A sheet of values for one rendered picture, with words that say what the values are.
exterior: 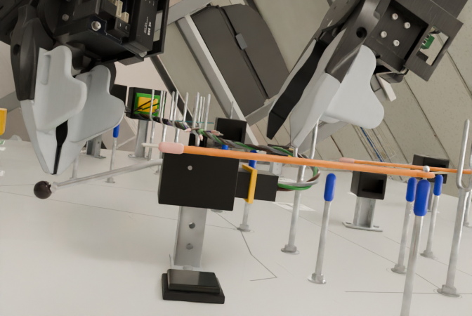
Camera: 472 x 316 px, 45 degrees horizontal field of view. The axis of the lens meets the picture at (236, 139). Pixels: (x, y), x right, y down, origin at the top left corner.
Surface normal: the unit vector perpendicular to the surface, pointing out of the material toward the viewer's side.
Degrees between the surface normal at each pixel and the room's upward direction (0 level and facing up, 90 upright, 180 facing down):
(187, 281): 53
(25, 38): 58
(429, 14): 98
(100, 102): 115
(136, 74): 90
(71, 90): 122
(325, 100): 100
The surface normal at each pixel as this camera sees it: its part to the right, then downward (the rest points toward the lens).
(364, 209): 0.00, 0.05
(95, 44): -0.07, 0.96
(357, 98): 0.29, -0.18
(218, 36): 0.33, 0.11
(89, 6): -0.56, -0.28
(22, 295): 0.13, -0.99
